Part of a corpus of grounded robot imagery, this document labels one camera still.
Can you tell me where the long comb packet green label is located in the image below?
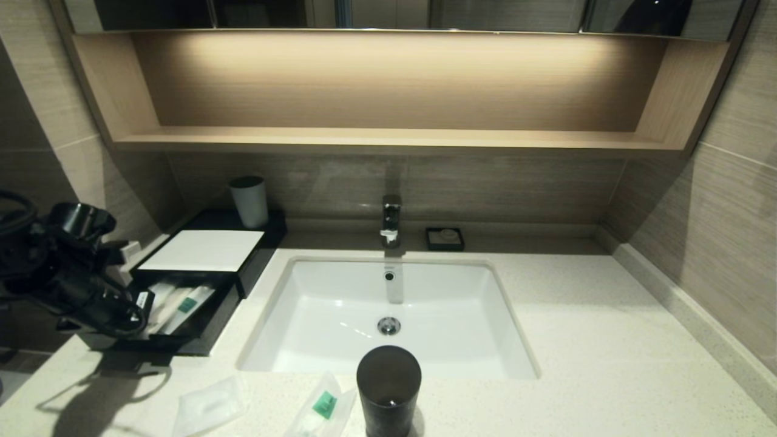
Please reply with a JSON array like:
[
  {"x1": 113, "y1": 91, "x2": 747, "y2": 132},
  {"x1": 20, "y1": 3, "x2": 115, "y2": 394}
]
[{"x1": 159, "y1": 286, "x2": 195, "y2": 331}]

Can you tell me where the black box drawer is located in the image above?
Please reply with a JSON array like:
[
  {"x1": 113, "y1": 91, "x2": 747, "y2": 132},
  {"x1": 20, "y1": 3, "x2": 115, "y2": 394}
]
[{"x1": 76, "y1": 269, "x2": 245, "y2": 356}]

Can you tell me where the clear square plastic packet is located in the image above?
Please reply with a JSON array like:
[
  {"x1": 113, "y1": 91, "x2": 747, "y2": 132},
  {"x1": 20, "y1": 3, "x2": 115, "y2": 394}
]
[{"x1": 174, "y1": 374, "x2": 248, "y2": 437}]

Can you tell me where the slim white packet green label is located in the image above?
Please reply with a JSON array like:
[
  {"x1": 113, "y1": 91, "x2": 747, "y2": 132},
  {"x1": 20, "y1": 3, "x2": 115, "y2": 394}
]
[{"x1": 164, "y1": 285, "x2": 217, "y2": 336}]

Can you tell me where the pale grey tumbler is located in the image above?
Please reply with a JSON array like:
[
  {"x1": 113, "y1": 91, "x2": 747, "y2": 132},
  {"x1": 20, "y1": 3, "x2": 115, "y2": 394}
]
[{"x1": 229, "y1": 175, "x2": 270, "y2": 229}]

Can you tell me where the black tumbler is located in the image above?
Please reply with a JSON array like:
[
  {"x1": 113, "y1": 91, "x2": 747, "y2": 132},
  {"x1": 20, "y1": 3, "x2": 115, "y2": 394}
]
[{"x1": 356, "y1": 345, "x2": 423, "y2": 437}]

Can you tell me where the chrome basin faucet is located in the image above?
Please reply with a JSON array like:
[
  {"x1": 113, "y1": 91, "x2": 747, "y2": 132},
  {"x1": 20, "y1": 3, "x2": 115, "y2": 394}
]
[{"x1": 381, "y1": 194, "x2": 403, "y2": 248}]

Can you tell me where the black soap dish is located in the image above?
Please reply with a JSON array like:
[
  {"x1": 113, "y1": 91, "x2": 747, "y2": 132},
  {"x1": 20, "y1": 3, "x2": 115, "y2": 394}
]
[{"x1": 425, "y1": 226, "x2": 466, "y2": 252}]

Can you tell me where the white ceramic sink basin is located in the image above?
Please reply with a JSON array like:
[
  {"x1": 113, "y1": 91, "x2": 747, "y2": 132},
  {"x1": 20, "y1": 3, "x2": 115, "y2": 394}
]
[{"x1": 236, "y1": 255, "x2": 541, "y2": 381}]

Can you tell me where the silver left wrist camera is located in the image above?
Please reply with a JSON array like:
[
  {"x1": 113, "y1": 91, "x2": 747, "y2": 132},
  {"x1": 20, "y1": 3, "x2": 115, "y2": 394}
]
[{"x1": 118, "y1": 240, "x2": 142, "y2": 286}]

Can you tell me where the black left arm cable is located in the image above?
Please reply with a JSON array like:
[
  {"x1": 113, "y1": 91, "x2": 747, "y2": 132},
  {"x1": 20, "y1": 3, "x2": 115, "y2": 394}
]
[{"x1": 0, "y1": 191, "x2": 149, "y2": 338}]

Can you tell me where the light wooden wall shelf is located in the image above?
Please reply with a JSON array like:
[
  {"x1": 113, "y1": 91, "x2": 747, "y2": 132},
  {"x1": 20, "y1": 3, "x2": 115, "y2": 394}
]
[{"x1": 49, "y1": 0, "x2": 759, "y2": 160}]

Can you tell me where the mirrored wall cabinet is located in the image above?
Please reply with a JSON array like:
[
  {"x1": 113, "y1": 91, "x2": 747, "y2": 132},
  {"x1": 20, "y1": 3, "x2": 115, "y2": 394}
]
[{"x1": 64, "y1": 0, "x2": 747, "y2": 42}]

